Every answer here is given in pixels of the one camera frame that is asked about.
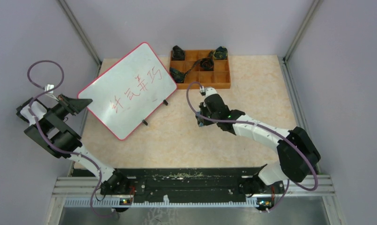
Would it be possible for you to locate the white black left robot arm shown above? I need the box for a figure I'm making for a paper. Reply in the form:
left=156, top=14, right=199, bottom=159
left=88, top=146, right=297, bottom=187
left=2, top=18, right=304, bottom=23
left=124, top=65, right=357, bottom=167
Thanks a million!
left=16, top=94, right=130, bottom=195

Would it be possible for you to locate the aluminium front frame rail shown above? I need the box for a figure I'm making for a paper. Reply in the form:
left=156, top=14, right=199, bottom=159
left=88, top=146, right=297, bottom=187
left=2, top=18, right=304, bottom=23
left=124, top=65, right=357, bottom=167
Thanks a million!
left=52, top=175, right=336, bottom=209

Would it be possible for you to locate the dark patterned long cloth strip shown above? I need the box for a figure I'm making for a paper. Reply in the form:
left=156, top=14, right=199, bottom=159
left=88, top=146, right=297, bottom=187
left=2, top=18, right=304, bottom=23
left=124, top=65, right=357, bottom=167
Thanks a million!
left=169, top=51, right=214, bottom=83

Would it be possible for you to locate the dark rolled cloth right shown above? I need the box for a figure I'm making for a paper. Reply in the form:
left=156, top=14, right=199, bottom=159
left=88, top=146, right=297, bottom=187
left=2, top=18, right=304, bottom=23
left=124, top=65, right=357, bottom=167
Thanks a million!
left=213, top=46, right=228, bottom=60

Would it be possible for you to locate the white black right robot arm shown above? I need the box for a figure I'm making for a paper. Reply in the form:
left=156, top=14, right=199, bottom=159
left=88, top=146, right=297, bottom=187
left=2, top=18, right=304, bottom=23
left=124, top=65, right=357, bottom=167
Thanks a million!
left=196, top=92, right=321, bottom=193

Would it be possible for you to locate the aluminium right corner post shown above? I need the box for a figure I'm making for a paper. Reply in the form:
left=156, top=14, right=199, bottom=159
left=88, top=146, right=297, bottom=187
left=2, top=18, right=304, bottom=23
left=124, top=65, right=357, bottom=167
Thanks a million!
left=283, top=0, right=323, bottom=64

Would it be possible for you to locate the aluminium left corner post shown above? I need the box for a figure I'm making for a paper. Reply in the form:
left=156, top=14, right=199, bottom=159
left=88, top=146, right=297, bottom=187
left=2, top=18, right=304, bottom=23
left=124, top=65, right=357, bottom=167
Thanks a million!
left=56, top=0, right=102, bottom=67

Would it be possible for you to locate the white whiteboard with red rim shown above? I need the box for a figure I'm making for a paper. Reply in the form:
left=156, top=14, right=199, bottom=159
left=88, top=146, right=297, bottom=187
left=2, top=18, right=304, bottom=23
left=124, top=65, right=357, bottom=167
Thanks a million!
left=77, top=42, right=177, bottom=141

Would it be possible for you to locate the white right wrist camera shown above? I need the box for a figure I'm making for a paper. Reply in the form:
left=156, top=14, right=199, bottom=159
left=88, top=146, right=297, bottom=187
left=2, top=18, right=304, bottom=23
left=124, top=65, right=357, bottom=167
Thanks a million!
left=200, top=87, right=217, bottom=98

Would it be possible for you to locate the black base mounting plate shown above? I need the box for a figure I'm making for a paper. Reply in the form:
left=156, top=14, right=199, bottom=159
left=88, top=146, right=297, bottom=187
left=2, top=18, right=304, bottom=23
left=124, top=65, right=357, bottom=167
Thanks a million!
left=71, top=167, right=286, bottom=205

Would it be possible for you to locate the black rolled cloth left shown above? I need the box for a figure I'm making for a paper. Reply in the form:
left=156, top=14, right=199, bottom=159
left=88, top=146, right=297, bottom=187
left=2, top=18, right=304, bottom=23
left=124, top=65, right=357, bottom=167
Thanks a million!
left=171, top=45, right=186, bottom=61

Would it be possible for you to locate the orange wooden compartment tray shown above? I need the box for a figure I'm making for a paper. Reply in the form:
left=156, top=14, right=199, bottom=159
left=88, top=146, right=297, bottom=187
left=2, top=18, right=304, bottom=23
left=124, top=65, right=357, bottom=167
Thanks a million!
left=169, top=50, right=231, bottom=90

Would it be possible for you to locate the aluminium corner post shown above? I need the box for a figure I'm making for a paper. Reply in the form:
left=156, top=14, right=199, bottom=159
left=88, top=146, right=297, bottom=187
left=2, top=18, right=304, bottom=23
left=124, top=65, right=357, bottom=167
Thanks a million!
left=283, top=0, right=323, bottom=64
left=56, top=0, right=102, bottom=67

